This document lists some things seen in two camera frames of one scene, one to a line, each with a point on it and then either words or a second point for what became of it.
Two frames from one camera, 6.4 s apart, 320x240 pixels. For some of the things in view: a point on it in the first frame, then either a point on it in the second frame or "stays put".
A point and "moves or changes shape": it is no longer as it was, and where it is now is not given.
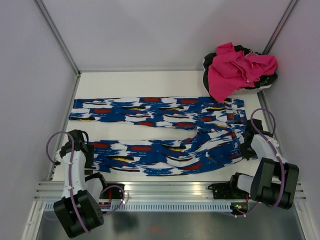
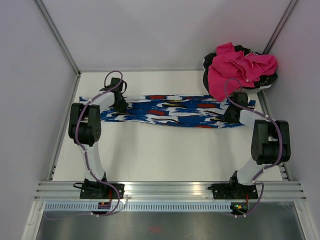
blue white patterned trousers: (221, 135) moves or changes shape
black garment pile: (209, 60) stays put
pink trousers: (231, 70) stays put
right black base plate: (228, 191) stays put
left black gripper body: (89, 156) -> (120, 107)
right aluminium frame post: (281, 26) stays put
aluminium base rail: (54, 191) stays put
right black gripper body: (247, 151) -> (227, 116)
